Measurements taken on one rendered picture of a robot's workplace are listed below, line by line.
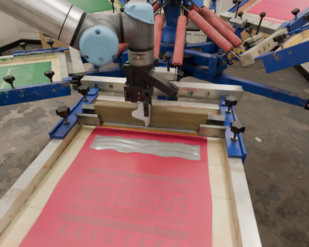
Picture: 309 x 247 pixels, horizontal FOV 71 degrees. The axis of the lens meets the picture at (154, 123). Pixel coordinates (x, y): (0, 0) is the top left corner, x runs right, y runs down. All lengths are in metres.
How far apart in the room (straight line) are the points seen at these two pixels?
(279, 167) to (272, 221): 0.58
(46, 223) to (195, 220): 0.34
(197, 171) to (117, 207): 0.24
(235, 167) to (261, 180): 1.43
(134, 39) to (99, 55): 0.17
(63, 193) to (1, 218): 0.14
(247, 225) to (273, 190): 1.50
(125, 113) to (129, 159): 0.16
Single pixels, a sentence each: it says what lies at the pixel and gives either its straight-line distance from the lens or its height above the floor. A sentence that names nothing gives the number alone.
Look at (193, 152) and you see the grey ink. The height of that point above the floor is 0.96.
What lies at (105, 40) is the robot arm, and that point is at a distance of 0.45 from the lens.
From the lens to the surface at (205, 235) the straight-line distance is 0.55.
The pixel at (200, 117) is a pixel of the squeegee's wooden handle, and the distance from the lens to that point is 0.71.
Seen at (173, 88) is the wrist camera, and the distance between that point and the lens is 0.67.
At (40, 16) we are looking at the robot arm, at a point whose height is 1.36.
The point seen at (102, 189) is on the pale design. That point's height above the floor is 0.95.
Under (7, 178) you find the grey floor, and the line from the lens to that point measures 2.25.
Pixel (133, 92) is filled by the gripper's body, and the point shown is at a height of 1.12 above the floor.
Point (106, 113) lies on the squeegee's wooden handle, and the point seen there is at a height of 1.03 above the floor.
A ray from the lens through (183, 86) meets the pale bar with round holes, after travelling 0.92.
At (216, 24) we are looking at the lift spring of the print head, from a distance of 1.38.
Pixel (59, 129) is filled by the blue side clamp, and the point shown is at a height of 1.00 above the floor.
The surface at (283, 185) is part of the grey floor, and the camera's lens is 2.12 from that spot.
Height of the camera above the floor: 1.43
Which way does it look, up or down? 35 degrees down
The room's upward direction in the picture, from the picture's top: straight up
